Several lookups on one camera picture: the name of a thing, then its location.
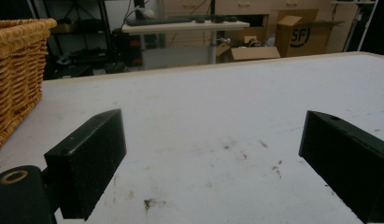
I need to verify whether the wicker basket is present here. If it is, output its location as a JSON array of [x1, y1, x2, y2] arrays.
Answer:
[[0, 18, 58, 155]]

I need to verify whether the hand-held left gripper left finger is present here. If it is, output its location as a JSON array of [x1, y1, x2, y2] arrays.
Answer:
[[44, 108, 127, 221]]

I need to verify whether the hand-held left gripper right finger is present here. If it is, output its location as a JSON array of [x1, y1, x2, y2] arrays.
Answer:
[[298, 110, 384, 224]]

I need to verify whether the black shelf rack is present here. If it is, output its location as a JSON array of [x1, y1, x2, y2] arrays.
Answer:
[[30, 0, 114, 78]]

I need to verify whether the white desk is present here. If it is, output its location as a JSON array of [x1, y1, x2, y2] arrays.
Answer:
[[121, 20, 250, 64]]

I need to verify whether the large cardboard box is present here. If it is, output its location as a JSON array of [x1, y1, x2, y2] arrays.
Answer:
[[275, 8, 343, 59]]

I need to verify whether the black keyboard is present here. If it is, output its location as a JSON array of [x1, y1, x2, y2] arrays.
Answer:
[[126, 16, 212, 26]]

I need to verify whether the small open cardboard box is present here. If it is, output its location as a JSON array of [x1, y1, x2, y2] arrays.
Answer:
[[216, 43, 281, 63]]

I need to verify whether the black computer tower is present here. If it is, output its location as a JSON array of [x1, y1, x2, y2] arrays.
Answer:
[[113, 29, 144, 67]]

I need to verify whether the white table mat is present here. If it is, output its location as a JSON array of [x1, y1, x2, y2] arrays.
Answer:
[[0, 55, 384, 224]]

